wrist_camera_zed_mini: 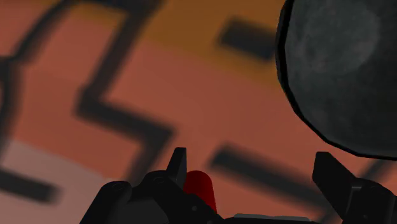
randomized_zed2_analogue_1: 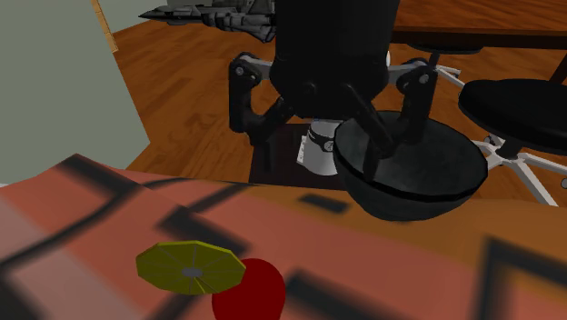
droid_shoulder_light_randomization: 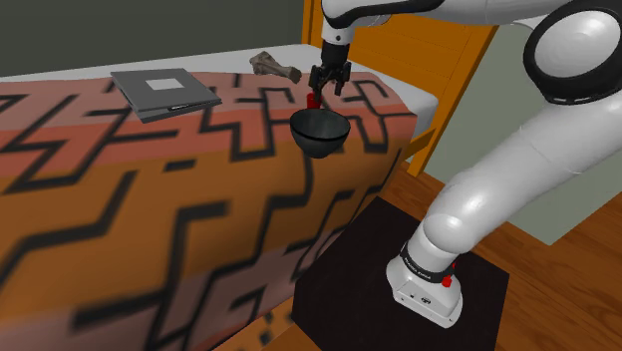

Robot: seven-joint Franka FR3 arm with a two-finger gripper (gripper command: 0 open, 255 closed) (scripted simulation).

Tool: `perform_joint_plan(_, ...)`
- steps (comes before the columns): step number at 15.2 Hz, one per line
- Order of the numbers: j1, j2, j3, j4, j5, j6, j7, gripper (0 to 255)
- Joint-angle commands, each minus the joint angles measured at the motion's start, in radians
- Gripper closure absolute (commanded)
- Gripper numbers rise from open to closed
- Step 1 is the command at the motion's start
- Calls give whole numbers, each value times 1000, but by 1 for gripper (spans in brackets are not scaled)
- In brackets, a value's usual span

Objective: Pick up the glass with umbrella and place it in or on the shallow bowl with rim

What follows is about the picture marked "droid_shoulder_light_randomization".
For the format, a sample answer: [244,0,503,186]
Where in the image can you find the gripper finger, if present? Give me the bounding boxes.
[333,62,353,98]
[308,65,326,105]

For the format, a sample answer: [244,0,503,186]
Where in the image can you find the grey-brown bone-shaped object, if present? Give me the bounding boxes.
[248,50,303,86]

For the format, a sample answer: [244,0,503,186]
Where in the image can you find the black bowl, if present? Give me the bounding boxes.
[289,108,352,161]

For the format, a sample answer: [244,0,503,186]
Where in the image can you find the grey book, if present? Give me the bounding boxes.
[110,67,223,125]

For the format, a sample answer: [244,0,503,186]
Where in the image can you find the bed with patterned orange blanket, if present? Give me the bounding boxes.
[0,0,500,351]

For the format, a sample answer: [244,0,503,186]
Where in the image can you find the dark robot stand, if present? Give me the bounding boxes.
[290,194,511,351]

